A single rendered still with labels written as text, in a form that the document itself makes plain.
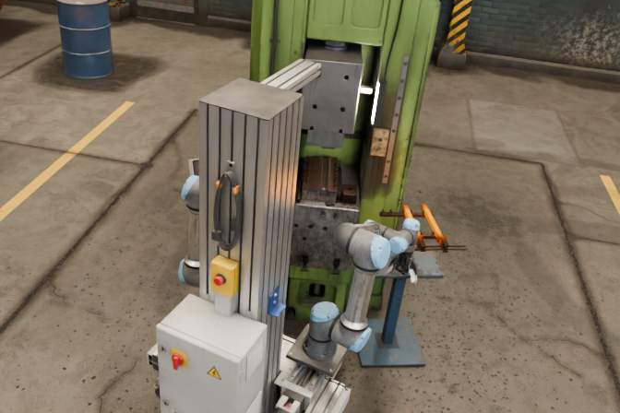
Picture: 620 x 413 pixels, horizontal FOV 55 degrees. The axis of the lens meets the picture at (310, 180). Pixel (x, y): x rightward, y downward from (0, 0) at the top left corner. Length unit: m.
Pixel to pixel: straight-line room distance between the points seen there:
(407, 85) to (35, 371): 2.64
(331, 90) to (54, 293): 2.31
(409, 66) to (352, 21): 0.39
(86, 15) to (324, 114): 4.64
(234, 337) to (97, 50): 5.80
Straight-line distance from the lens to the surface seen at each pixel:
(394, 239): 2.68
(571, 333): 4.56
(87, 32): 7.53
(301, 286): 3.90
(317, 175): 3.62
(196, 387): 2.32
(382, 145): 3.48
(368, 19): 3.25
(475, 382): 3.95
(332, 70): 3.17
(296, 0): 3.22
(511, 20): 9.28
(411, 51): 3.30
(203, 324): 2.23
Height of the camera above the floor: 2.78
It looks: 30 degrees down
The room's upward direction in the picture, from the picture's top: 6 degrees clockwise
